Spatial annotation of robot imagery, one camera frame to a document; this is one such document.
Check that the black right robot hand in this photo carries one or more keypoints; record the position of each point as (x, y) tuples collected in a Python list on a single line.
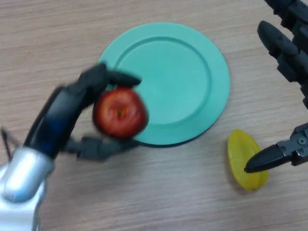
[(292, 48)]

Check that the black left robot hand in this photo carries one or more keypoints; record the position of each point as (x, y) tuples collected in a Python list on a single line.
[(60, 115)]

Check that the red apple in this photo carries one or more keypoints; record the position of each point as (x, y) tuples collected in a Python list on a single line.
[(120, 113)]

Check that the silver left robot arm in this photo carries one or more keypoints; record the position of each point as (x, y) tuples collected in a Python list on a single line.
[(21, 173)]

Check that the green round plate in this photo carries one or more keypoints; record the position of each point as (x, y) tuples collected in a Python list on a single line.
[(173, 79)]

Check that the yellow starfruit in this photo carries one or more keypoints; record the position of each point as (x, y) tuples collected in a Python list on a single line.
[(238, 151)]

